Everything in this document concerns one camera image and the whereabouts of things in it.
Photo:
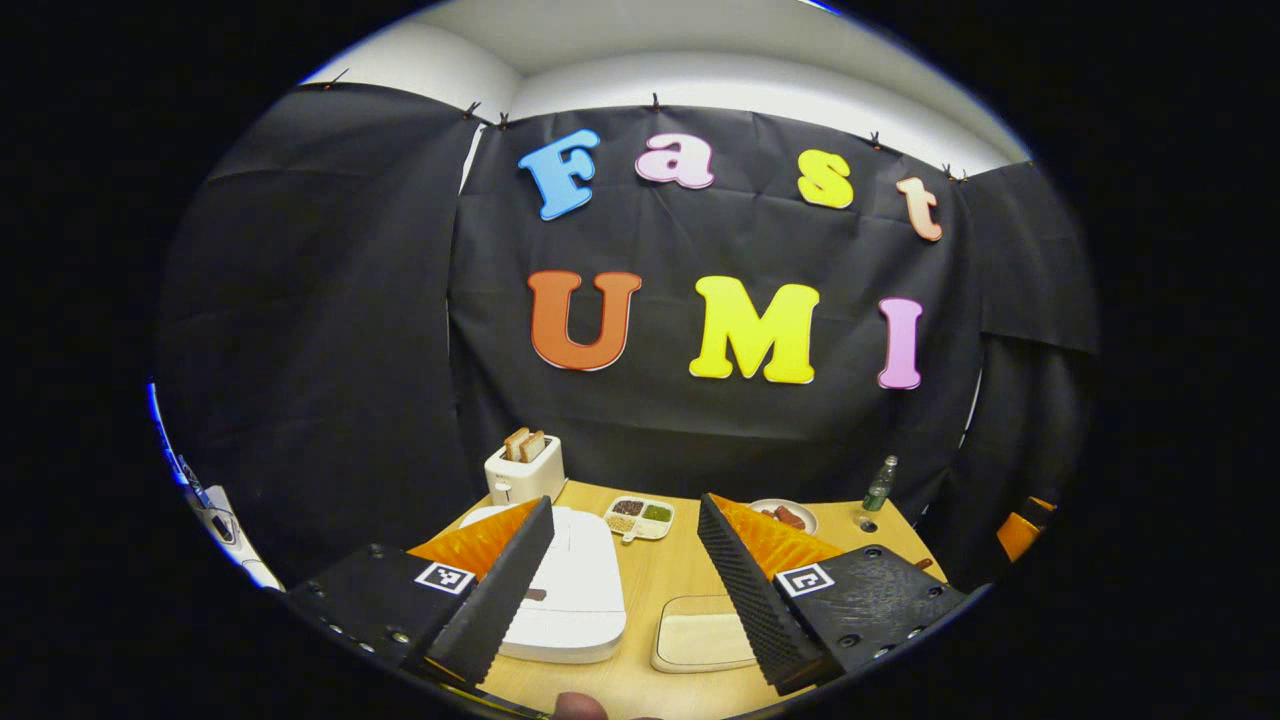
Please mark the clear container of rice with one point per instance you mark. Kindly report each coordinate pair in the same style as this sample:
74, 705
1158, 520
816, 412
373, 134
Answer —
700, 635

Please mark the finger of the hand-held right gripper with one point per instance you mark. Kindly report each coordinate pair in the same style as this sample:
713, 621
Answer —
1020, 535

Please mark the white toaster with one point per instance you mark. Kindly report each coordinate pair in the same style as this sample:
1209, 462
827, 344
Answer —
525, 480

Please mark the white rice cooker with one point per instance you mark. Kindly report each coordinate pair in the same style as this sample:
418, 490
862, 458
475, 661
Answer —
580, 600

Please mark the brown meat piece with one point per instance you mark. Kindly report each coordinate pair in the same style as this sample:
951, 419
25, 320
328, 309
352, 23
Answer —
788, 517

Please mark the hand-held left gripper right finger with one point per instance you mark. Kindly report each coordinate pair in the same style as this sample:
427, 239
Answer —
755, 600

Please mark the black backdrop cloth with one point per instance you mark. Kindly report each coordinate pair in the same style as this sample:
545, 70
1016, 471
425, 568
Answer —
380, 330

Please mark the white divided condiment dish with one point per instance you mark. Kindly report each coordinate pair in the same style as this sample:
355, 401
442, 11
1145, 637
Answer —
640, 518

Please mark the green plastic bottle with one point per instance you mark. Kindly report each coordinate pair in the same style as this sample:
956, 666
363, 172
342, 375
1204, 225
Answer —
880, 487

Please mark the white round plate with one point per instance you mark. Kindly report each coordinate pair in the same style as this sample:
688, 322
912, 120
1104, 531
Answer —
805, 515

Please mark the toast slice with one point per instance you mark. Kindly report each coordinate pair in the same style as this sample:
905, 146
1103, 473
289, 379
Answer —
535, 447
515, 445

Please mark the dark phone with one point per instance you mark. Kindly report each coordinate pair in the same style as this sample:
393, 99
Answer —
223, 529

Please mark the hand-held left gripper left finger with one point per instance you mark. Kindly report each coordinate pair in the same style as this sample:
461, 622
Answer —
500, 600

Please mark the white side table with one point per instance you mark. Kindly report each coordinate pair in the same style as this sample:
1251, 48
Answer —
245, 555

